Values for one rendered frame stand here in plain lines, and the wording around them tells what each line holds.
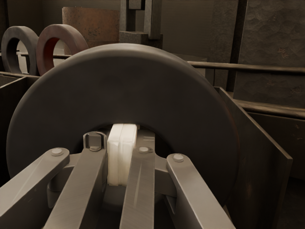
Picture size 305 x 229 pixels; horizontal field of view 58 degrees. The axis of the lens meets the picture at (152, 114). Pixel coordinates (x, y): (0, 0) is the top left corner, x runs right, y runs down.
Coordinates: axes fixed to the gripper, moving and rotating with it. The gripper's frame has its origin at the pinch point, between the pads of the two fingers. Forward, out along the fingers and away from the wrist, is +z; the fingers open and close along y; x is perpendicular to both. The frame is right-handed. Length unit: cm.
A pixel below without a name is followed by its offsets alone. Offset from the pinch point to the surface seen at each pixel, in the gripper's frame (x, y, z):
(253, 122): -0.6, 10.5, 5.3
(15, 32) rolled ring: -1, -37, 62
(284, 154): -0.2, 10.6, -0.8
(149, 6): 7, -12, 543
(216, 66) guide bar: -1.4, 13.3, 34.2
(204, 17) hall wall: -13, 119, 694
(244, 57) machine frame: 0.8, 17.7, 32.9
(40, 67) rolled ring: -8, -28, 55
